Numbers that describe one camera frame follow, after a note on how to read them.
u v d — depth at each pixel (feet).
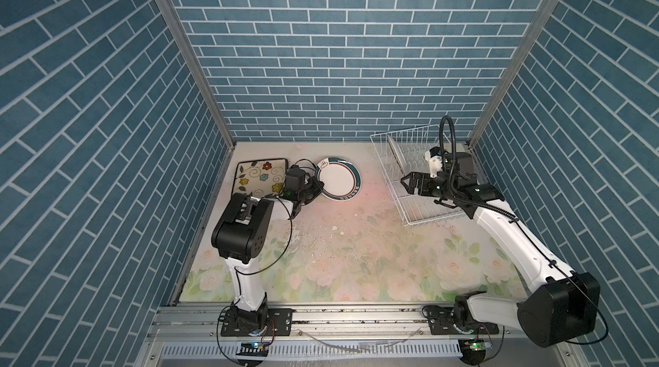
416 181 2.37
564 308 1.29
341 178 3.47
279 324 2.42
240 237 1.67
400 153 3.24
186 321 2.47
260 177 3.43
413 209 3.16
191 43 2.91
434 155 2.37
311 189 2.88
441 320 2.42
